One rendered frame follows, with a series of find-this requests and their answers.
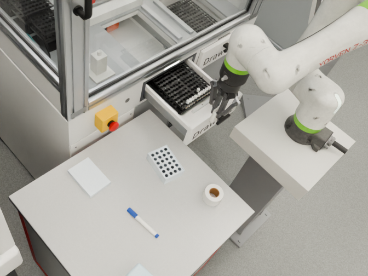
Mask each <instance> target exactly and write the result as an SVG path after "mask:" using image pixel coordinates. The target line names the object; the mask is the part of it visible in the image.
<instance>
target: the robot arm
mask: <svg viewBox="0 0 368 276"><path fill-rule="evenodd" d="M367 44H368V0H323V1H322V3H321V5H320V6H319V8H318V10H317V12H316V13H315V15H314V16H313V18H312V20H311V22H310V23H309V25H308V26H307V28H306V29H305V31H304V32H303V34H302V36H301V37H300V38H299V40H298V41H297V42H296V44H293V45H291V46H290V47H288V48H286V49H284V50H282V51H278V50H276V48H275V47H274V46H273V44H272V43H271V42H270V40H269V39H268V37H267V36H266V35H265V33H264V32H263V30H262V29H261V28H259V27H258V26H256V25H253V24H243V25H241V26H239V27H237V28H236V29H235V30H234V31H233V32H232V34H231V36H230V38H229V45H228V50H227V54H226V56H225V59H224V61H223V64H222V66H221V69H220V78H219V80H217V79H214V80H212V81H211V82H210V85H211V90H210V99H209V104H210V105H212V110H211V113H212V115H211V117H210V120H209V122H210V123H211V124H212V123H213V122H215V121H217V119H218V118H220V117H221V115H223V116H225V115H226V114H227V113H228V112H230V111H231V110H232V109H233V108H234V107H235V106H238V105H239V104H240V103H241V102H242V101H241V100H239V99H238V97H237V96H238V91H239V89H240V87H241V86H242V85H244V84H245V83H246V81H247V79H248V77H249V75H250V76H251V77H252V79H253V80H254V82H255V83H256V85H257V86H258V88H259V89H260V90H262V91H263V92H264V93H267V94H272V95H274V94H280V93H282V92H284V91H285V90H287V89H289V90H290V91H291V92H292V93H293V94H294V96H295V97H296V98H297V99H298V101H299V102H300V104H299V105H298V107H297V108H296V111H295V114H293V115H291V116H289V117H288V118H287V120H286V121H285V124H284V128H285V131H286V133H287V135H288V136H289V137H290V138H291V139H292V140H294V141H295V142H297V143H299V144H302V145H311V147H312V149H313V150H314V151H315V152H318V151H319V150H321V149H323V147H324V148H326V149H328V146H331V145H332V146H334V147H335V148H337V149H338V150H339V151H341V152H342V153H344V154H345V153H346V152H347V151H348V149H346V148H345V147H343V146H342V145H341V144H339V143H338V142H336V141H335V139H336V138H335V137H333V136H332V134H333V133H334V132H333V131H331V130H330V129H328V128H327V127H326V125H327V124H328V123H329V121H330V120H331V119H332V118H333V116H334V115H335V114H336V113H337V111H338V110H339V109H340V107H341V106H342V105H343V103H344V100H345V96H344V92H343V90H342V89H341V88H340V87H339V86H338V85H337V84H336V83H335V82H333V81H332V80H331V79H330V78H328V77H327V76H325V75H324V74H323V73H322V72H321V71H320V70H319V68H320V67H322V66H323V65H325V64H327V63H328V62H330V61H332V60H334V59H336V58H338V57H340V56H342V55H344V54H346V53H348V52H350V51H353V50H355V49H358V48H360V47H362V46H365V45H367ZM217 89H218V92H217ZM230 99H234V100H233V102H232V104H231V105H230V106H229V107H228V108H227V109H226V110H225V108H226V106H227V104H228V102H229V100H230ZM221 100H222V102H221ZM220 103H221V105H220ZM219 105H220V106H219ZM327 145H328V146H327Z"/></svg>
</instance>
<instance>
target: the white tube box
mask: <svg viewBox="0 0 368 276"><path fill-rule="evenodd" d="M147 160H148V161H149V163H150V164H151V166H152V168H153V169H154V170H155V172H156V173H157V175H158V176H159V178H160V179H161V181H162V183H163V184H166V183H168V182H170V181H172V180H174V179H176V178H178V177H180V176H182V175H183V173H184V171H185V170H184V168H183V167H182V165H181V164H180V163H179V161H178V160H177V159H176V157H175V156H174V154H173V153H172V151H171V150H170V148H169V147H168V145H165V146H163V147H160V148H158V149H155V150H154V151H152V152H149V153H148V154H147Z"/></svg>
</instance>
